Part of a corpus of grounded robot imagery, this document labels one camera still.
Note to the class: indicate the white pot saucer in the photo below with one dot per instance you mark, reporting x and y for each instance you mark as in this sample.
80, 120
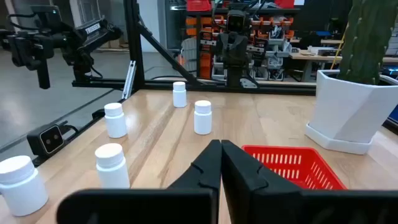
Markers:
335, 145

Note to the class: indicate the black table-level camera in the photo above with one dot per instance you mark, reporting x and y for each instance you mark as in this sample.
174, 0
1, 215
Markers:
46, 140

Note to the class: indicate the red storage box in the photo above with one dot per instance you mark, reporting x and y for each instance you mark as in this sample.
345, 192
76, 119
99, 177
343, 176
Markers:
284, 3

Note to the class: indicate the white plant pot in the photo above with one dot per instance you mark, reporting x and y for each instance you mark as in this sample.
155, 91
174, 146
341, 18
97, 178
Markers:
342, 105

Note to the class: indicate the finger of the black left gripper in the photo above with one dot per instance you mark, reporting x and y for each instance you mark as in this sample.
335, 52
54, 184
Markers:
227, 54
242, 54

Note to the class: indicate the white plastic pill bottle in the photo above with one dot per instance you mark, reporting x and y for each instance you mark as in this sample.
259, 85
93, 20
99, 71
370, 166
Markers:
202, 121
179, 98
21, 193
115, 124
112, 171

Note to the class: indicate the wooden workbench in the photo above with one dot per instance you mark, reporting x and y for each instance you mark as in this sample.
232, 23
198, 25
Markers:
308, 56

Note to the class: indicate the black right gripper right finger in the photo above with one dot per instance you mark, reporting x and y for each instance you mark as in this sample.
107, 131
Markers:
280, 205

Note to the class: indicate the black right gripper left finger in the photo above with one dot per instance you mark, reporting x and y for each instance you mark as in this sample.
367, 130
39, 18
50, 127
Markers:
186, 205

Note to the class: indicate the shelf rack with orange bins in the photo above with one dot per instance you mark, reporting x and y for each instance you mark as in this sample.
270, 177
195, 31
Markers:
205, 62

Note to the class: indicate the green cactus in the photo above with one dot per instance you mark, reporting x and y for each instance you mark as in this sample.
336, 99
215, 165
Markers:
367, 37

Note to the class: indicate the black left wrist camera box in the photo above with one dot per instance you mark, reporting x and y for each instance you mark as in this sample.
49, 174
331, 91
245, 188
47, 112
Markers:
236, 21

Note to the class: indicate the red plastic basket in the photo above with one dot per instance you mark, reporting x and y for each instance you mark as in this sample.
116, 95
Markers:
280, 149

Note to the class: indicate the red storage bin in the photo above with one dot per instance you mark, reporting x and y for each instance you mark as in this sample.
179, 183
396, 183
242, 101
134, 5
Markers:
199, 5

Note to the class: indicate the silver metal bracket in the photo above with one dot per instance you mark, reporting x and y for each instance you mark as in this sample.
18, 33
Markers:
129, 79

